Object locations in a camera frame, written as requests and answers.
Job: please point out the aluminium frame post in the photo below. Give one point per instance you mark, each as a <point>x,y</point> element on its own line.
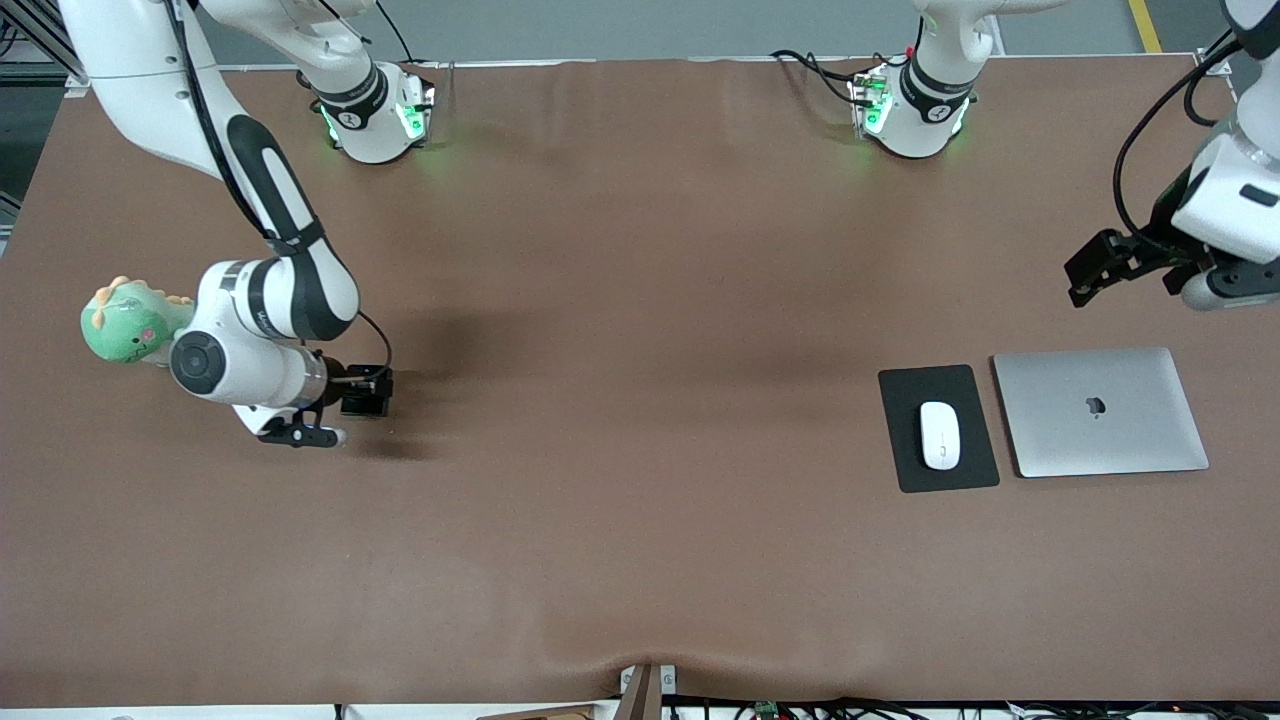
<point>50,40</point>
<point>1215,60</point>

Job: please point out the black mouse pad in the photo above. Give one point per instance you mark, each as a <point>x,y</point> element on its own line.
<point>900,395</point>

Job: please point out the brown table cover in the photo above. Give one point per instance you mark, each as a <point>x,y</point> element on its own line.
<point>600,520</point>

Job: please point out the small green circuit board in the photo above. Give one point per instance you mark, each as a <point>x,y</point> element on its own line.
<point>767,710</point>

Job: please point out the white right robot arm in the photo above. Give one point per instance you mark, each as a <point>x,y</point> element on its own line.
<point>130,60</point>

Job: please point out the white computer mouse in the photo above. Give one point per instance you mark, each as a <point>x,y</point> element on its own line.
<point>940,435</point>

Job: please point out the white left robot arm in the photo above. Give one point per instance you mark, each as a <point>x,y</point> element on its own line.
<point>935,110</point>

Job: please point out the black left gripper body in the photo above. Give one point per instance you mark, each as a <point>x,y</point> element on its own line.
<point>1163,216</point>

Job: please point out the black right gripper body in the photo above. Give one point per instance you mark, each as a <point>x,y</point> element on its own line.
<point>341,381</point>

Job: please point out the green dinosaur plush toy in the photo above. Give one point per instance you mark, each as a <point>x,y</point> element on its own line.
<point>125,330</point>

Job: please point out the silver closed laptop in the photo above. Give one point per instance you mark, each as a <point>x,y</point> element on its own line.
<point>1100,445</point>

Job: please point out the small metal bracket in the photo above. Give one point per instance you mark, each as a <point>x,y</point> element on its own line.
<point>668,680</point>

